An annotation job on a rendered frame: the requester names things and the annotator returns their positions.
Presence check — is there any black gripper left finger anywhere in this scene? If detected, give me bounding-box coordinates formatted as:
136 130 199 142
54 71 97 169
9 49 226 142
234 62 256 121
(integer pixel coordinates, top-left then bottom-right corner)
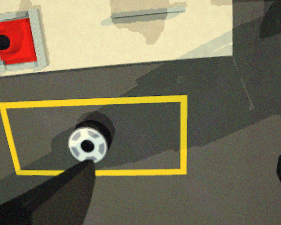
0 159 96 225

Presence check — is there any yellow rectangular outline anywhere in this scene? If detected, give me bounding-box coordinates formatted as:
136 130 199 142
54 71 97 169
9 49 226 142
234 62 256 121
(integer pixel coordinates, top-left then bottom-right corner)
0 95 187 176

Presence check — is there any white and black wheel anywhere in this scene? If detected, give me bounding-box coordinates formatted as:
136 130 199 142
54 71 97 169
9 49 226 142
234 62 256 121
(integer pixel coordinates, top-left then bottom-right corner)
67 120 111 164

